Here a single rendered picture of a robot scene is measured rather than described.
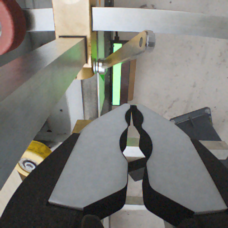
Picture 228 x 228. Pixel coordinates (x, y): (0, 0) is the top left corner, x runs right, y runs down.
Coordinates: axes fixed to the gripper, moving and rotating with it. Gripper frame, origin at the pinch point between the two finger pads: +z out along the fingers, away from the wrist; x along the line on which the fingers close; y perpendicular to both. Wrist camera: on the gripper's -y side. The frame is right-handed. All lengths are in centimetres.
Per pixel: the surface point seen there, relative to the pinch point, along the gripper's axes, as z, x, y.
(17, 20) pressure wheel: 11.4, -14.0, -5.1
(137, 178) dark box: 89, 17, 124
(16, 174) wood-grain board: 10.8, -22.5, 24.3
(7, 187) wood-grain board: 10.8, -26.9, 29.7
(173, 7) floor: 101, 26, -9
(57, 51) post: 5.1, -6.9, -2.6
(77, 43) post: 9.4, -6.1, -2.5
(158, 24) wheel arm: 14.8, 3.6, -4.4
